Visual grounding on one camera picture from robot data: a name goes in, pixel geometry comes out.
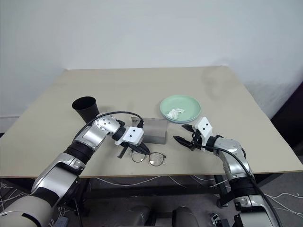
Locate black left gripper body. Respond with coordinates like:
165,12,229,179
120,140,143,151

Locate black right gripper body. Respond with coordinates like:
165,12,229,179
188,129,205,152

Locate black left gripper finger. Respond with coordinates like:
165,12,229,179
131,143,150,155

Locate grey glasses case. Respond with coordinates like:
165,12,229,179
131,115,168,145

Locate black plastic cup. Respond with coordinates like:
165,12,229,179
71,96,100,124

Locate light blue plate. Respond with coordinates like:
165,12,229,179
162,113,201,124

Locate thin-rimmed round eyeglasses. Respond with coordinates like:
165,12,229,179
130,151,167,168

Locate crumpled white paper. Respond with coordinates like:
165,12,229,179
166,107,186,119

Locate mint green plate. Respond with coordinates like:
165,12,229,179
159,94,203,122

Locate dark grey rounded shape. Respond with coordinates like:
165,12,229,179
170,205,198,227
127,205,156,227

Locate small silver black device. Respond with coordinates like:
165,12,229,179
209,212,222,225

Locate dark brown cabinet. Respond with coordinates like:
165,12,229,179
270,81,303,165

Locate dark grey floor box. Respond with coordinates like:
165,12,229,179
56,216,70,227

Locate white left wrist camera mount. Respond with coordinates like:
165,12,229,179
114,126,144,146

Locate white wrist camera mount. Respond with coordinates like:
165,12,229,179
194,116,214,151
114,126,144,146

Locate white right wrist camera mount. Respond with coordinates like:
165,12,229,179
194,116,214,151

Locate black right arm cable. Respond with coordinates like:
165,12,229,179
200,144,285,227

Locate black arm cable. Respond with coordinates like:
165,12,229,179
73,110,145,142
200,144,285,227

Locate white cable under table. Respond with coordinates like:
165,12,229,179
93,175,215,189

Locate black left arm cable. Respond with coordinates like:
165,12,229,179
73,110,145,142

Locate black table frame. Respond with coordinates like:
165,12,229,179
71,174,269,211

